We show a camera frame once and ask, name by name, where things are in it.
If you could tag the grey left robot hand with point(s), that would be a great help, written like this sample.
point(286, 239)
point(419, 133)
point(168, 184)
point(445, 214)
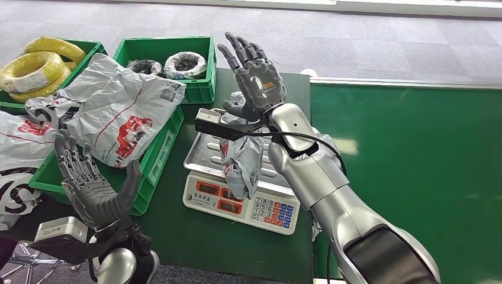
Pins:
point(94, 196)

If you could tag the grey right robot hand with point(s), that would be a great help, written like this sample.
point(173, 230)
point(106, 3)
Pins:
point(259, 86)

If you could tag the small grey package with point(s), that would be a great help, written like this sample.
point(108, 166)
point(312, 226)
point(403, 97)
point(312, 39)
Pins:
point(243, 164)

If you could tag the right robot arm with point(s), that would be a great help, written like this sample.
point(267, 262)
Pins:
point(333, 196)

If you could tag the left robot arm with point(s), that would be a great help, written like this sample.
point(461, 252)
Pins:
point(117, 264)

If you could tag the white package black print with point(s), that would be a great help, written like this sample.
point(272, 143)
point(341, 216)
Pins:
point(15, 196)

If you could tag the white package red print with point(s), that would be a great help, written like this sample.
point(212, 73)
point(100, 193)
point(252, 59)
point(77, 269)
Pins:
point(19, 145)

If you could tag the large grey package red print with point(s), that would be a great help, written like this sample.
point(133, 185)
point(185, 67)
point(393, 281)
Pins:
point(113, 102)

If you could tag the crumpled grey package black print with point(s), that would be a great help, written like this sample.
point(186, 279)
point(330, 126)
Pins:
point(47, 107)

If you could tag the green conveyor belt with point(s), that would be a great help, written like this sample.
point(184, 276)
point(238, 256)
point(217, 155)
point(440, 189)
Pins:
point(412, 164)

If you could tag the small white round object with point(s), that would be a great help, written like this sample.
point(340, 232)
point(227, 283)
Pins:
point(309, 73)

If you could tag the green bin holding small coils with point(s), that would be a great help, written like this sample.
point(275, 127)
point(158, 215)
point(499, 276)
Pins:
point(200, 92)

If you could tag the large green plastic bin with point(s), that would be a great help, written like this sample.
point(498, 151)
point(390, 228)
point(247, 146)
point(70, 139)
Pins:
point(155, 164)

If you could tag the chair base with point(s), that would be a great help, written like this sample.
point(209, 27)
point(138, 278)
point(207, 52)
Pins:
point(27, 264)

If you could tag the dark green table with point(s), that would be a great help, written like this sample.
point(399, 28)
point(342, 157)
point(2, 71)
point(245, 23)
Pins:
point(188, 243)

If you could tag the electronic weighing scale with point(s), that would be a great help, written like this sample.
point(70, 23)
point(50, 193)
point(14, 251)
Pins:
point(270, 211)

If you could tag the green bin holding yellow coils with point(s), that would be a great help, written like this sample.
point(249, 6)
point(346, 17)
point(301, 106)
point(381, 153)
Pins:
point(88, 53)

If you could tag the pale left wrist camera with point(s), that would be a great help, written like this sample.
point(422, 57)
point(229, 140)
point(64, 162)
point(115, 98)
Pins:
point(60, 231)

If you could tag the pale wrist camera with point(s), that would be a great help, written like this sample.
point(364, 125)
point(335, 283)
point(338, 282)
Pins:
point(208, 117)
point(60, 231)

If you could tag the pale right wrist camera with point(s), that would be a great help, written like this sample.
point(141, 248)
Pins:
point(208, 117)

